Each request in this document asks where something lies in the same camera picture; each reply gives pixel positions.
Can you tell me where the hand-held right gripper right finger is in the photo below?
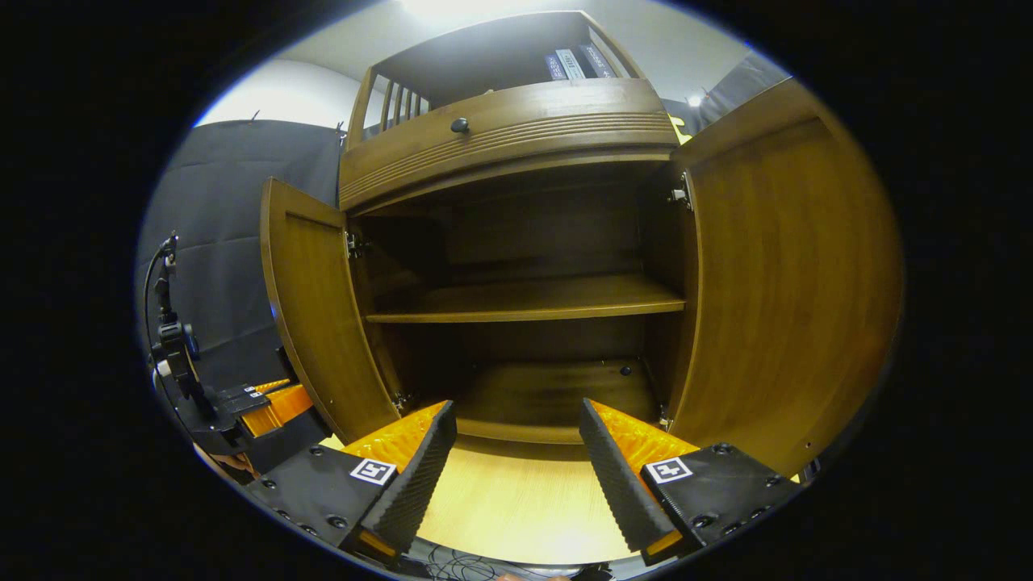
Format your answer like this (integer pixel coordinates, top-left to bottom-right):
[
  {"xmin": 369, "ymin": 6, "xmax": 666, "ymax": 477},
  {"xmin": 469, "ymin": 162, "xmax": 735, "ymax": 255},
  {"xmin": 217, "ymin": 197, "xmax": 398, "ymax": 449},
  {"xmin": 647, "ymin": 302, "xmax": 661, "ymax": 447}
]
[{"xmin": 579, "ymin": 398, "xmax": 804, "ymax": 567}]

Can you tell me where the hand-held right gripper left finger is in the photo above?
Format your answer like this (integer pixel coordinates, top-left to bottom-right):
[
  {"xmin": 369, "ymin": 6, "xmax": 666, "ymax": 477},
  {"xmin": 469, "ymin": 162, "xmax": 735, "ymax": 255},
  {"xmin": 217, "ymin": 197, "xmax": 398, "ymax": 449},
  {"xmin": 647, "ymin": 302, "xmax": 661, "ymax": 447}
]
[{"xmin": 246, "ymin": 399, "xmax": 458, "ymax": 566}]

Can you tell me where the wooden cabinet door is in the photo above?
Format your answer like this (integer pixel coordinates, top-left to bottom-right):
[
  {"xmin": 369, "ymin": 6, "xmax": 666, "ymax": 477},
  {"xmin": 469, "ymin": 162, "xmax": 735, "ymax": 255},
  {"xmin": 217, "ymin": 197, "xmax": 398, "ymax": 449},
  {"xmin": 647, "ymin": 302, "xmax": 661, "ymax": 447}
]
[
  {"xmin": 260, "ymin": 178, "xmax": 402, "ymax": 445},
  {"xmin": 666, "ymin": 78, "xmax": 905, "ymax": 479}
]

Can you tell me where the wooden inner shelf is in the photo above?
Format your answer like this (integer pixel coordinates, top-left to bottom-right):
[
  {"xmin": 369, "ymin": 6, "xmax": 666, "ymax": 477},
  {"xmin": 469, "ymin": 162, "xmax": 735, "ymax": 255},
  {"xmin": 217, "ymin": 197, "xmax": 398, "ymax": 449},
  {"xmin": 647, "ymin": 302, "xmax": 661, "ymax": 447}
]
[{"xmin": 365, "ymin": 274, "xmax": 687, "ymax": 325}]

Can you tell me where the large ceiling light panel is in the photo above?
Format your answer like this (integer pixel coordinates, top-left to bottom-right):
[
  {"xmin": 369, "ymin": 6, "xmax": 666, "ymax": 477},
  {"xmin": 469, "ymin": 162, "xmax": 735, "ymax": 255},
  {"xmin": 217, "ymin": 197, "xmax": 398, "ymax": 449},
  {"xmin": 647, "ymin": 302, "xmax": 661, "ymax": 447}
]
[{"xmin": 399, "ymin": 0, "xmax": 566, "ymax": 21}]

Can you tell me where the wooden double-door shoe cabinet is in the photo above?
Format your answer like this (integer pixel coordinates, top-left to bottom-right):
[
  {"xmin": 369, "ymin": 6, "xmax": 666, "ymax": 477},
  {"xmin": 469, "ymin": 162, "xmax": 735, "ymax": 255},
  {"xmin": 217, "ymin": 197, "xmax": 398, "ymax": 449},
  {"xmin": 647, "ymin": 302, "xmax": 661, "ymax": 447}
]
[{"xmin": 337, "ymin": 10, "xmax": 703, "ymax": 445}]

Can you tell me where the wooden drawer front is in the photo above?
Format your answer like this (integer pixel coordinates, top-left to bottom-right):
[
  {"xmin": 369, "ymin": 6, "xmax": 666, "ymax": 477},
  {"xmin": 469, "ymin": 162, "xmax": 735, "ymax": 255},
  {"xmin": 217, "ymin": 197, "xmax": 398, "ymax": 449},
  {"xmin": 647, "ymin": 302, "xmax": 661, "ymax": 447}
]
[{"xmin": 339, "ymin": 78, "xmax": 680, "ymax": 212}]

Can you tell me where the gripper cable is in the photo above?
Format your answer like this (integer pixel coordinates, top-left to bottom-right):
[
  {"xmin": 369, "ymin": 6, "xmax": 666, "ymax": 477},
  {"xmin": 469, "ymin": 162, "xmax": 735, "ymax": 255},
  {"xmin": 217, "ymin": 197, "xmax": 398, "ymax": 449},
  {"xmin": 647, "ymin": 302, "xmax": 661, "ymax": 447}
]
[{"xmin": 142, "ymin": 238, "xmax": 166, "ymax": 348}]

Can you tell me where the black book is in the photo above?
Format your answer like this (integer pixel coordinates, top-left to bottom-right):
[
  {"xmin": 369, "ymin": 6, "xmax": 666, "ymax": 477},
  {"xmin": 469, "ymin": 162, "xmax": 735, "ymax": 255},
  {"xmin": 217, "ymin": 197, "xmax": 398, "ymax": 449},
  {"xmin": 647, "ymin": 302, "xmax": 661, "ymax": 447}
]
[{"xmin": 577, "ymin": 42, "xmax": 618, "ymax": 79}]

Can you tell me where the black backdrop cloth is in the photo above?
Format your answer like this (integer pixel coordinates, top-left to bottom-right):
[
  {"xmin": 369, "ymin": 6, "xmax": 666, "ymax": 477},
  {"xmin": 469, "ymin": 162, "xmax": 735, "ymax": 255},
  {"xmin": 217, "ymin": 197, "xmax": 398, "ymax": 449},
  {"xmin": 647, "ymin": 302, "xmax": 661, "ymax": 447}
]
[{"xmin": 136, "ymin": 50, "xmax": 796, "ymax": 388}]

